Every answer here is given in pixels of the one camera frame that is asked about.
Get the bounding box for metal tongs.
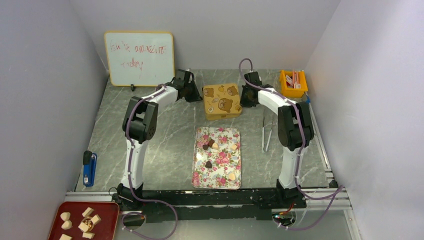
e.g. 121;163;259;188
261;108;276;153

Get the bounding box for blue black stapler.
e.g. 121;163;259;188
82;150;98;187

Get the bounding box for gold chocolate tin box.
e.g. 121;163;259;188
205;107;242;121

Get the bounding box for silver tin lid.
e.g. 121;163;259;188
202;83;242;116

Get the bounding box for dark chocolate lower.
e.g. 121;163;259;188
205;161;213;169

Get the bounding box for whiteboard with red writing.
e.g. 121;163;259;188
103;31;175;87

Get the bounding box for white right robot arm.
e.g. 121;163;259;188
240;71;315;208

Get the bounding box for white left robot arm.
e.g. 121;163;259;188
117;69;202;210

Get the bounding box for orange parts bin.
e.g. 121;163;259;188
279;70;308;98

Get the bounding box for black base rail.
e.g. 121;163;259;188
110;186;307;223

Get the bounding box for floral rectangular tray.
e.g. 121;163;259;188
191;126;242;190

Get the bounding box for red tray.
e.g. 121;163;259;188
48;201;120;240

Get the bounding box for white heart chocolate bottom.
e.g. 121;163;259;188
227;172;236;181

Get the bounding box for dark rectangular chocolate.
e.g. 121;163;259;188
207;139;215;148

